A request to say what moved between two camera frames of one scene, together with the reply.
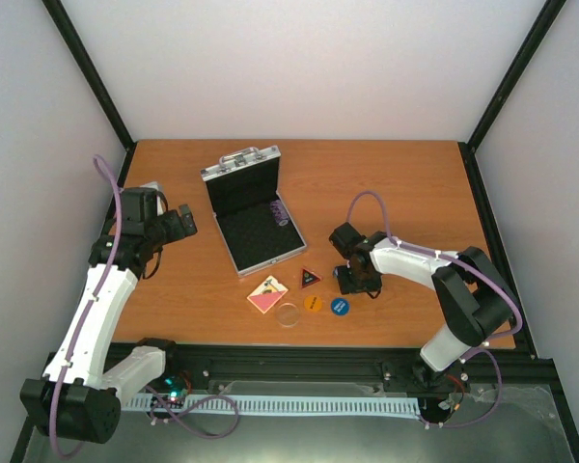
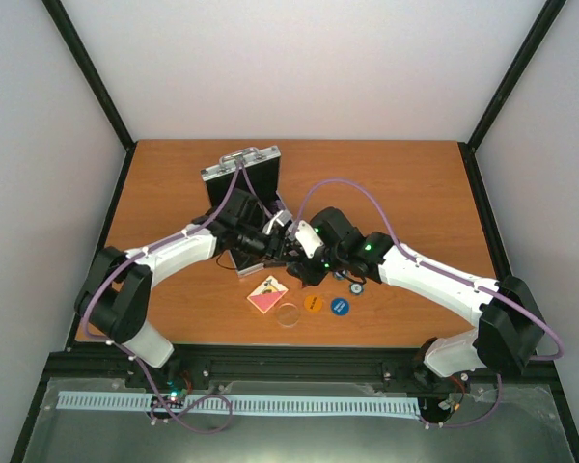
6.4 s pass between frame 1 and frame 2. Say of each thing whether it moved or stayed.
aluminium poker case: stayed
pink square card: stayed
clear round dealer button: stayed
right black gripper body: moved
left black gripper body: moved
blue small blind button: stayed
